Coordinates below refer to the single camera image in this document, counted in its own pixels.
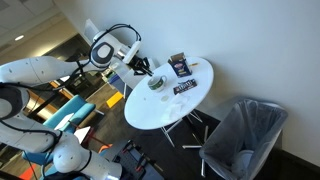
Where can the clear plastic bag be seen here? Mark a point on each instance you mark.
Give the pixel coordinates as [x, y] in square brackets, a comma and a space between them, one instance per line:
[176, 108]

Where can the dark brown candy packet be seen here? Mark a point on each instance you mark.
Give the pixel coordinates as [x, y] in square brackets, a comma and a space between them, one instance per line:
[185, 86]

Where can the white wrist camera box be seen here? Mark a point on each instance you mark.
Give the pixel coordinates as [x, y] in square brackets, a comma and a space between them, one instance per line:
[132, 51]

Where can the green and white mug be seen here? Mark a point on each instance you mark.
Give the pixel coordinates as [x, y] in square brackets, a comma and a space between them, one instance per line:
[156, 83]

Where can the grey trash bin with liner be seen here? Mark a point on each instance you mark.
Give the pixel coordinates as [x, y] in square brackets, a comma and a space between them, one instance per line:
[246, 140]

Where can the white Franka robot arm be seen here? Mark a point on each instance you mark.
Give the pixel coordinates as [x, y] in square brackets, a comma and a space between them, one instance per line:
[36, 70]

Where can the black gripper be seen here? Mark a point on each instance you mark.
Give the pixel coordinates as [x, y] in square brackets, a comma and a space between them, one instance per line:
[140, 63]

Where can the yellow chair seat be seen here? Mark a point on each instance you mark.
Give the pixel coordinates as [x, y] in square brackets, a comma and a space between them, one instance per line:
[115, 99]

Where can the round ceiling light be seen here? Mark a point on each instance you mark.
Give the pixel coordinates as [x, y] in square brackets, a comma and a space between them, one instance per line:
[19, 37]

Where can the metal table legs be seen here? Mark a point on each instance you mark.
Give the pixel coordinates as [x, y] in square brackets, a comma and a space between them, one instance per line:
[173, 128]

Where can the white leaning board panel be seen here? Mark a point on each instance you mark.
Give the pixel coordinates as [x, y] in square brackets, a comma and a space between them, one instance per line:
[89, 28]

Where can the teal chair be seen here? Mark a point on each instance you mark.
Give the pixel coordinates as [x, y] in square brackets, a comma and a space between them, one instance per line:
[80, 106]

